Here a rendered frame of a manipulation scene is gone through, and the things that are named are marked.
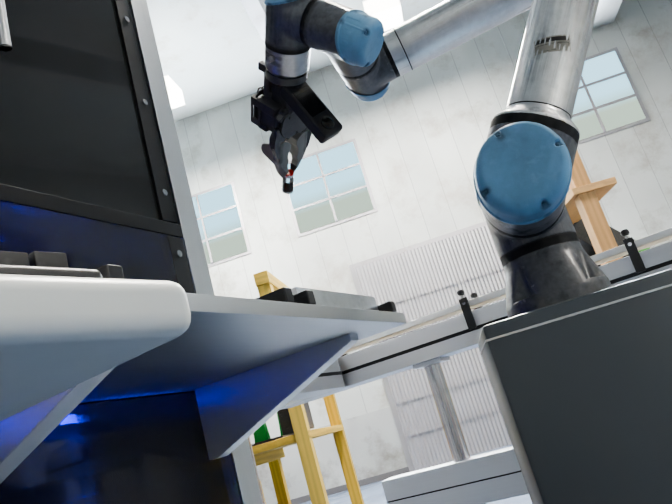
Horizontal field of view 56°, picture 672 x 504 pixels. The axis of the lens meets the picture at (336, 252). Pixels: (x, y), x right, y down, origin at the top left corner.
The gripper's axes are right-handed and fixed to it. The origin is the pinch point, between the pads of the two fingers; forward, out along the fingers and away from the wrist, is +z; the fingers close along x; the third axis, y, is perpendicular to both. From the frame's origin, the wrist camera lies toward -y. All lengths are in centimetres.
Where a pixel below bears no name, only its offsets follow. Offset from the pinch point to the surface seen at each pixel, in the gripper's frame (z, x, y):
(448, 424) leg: 86, -34, -36
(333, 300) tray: -0.4, 18.3, -27.8
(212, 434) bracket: 33, 34, -17
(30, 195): -3.6, 40.0, 19.1
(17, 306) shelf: -52, 65, -48
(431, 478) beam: 97, -23, -40
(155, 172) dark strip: 11.5, 10.9, 28.5
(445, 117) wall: 430, -690, 340
